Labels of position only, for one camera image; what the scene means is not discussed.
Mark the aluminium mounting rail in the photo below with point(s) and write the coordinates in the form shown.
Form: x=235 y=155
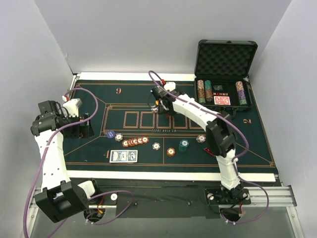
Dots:
x=272 y=196

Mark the green brown chip row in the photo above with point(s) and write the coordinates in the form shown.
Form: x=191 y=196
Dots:
x=208 y=91

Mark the brown chip row in case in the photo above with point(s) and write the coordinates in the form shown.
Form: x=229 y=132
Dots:
x=201 y=91

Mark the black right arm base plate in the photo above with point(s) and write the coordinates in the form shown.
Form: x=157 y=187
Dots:
x=223 y=196

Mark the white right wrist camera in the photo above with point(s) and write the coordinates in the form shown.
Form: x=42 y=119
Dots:
x=170 y=86

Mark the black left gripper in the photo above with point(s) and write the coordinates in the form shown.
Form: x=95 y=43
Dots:
x=80 y=128

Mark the red five chip stack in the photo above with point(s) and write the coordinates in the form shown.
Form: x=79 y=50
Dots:
x=171 y=152

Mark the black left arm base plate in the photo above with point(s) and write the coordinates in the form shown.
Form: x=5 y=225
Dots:
x=104 y=199

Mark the red triangular marker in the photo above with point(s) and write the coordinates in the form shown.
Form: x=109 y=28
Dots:
x=208 y=151

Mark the green chip stack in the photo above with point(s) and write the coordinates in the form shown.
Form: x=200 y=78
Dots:
x=183 y=145

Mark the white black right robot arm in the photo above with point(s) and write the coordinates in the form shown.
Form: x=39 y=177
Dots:
x=220 y=136

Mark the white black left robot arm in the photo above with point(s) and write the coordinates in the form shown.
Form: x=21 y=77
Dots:
x=61 y=198

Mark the black poker chip case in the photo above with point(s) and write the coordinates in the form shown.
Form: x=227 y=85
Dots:
x=224 y=63

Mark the purple brown chip row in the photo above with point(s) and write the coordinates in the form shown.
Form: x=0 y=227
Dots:
x=241 y=93

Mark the blue playing card box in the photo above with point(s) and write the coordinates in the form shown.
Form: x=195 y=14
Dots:
x=123 y=156

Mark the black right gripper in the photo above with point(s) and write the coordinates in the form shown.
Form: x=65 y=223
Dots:
x=161 y=106

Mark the red card deck in case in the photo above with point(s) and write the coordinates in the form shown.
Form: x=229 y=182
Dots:
x=222 y=100

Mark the spread red five chips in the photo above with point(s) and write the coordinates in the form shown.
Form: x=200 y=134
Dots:
x=135 y=141

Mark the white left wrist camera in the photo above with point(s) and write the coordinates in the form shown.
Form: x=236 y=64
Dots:
x=72 y=107

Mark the purple small blind button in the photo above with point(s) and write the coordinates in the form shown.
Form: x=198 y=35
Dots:
x=110 y=134

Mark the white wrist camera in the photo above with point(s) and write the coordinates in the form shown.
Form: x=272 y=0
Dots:
x=170 y=86
x=72 y=107

